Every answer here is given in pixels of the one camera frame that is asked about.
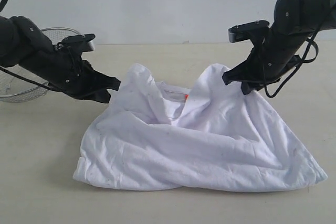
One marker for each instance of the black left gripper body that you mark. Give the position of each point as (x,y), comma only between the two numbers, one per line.
(75,77)

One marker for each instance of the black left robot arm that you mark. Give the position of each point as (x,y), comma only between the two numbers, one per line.
(20,38)

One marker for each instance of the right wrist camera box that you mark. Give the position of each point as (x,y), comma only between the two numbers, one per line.
(254,31)

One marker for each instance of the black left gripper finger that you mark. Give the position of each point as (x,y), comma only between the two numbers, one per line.
(103,81)
(101,96)

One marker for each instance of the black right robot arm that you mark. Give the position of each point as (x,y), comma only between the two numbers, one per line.
(298,21)

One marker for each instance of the white t-shirt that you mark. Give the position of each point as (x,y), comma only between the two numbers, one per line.
(149,138)

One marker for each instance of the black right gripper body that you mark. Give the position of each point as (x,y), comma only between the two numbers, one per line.
(272,61)

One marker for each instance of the metal wire mesh basket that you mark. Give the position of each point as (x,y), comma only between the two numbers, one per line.
(15,90)

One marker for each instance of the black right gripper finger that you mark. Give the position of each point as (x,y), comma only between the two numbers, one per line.
(249,87)
(239,73)

